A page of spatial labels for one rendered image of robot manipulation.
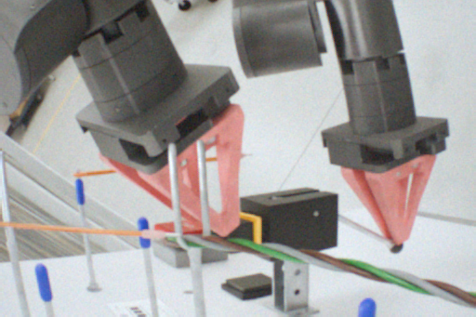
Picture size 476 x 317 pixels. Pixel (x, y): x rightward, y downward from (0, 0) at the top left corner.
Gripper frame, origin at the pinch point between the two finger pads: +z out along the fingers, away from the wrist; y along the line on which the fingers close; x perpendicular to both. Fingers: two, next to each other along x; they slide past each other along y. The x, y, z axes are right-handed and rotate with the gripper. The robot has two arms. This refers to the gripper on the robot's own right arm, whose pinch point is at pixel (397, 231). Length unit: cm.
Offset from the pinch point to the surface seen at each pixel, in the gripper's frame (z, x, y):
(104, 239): 14, -9, -72
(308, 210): -5.8, -9.5, 2.0
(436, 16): -7, 152, -140
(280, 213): -6.4, -11.6, 2.0
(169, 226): -1.4, -12.3, -19.2
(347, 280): 3.6, -3.8, -2.9
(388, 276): -8.8, -17.4, 21.2
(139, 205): 69, 62, -296
